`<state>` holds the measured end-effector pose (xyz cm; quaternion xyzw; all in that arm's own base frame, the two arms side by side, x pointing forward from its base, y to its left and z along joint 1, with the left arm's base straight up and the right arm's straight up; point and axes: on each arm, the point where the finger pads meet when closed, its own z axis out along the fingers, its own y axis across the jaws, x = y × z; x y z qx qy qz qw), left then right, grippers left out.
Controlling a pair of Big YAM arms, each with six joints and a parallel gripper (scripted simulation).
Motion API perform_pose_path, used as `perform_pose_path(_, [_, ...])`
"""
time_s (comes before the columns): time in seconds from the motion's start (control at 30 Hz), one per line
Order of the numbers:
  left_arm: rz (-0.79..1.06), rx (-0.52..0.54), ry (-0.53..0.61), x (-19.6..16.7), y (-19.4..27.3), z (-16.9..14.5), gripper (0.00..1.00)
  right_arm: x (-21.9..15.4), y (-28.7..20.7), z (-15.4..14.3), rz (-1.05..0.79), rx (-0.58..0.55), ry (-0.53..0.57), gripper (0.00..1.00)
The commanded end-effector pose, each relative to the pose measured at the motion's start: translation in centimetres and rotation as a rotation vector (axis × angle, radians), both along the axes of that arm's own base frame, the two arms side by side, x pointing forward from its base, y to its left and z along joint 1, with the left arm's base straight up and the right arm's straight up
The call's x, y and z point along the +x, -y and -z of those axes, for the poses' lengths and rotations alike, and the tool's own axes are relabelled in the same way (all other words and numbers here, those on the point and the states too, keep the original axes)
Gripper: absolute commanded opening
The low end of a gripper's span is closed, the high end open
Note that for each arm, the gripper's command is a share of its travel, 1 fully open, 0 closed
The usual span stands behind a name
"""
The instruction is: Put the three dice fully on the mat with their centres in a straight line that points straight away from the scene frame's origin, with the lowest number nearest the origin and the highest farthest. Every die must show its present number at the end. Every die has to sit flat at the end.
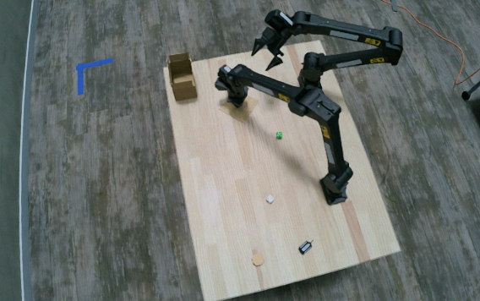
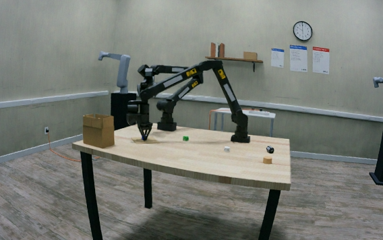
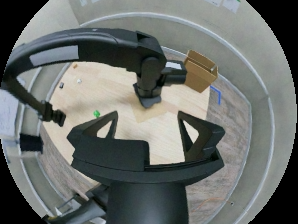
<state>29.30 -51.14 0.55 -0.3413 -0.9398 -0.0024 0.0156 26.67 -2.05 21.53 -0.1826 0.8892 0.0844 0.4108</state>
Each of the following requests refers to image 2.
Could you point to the brown cardboard box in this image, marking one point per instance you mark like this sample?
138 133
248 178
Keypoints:
94 134

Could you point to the beige mat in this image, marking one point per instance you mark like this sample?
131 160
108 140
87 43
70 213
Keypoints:
150 140

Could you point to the tan round disc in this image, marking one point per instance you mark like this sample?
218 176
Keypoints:
267 160

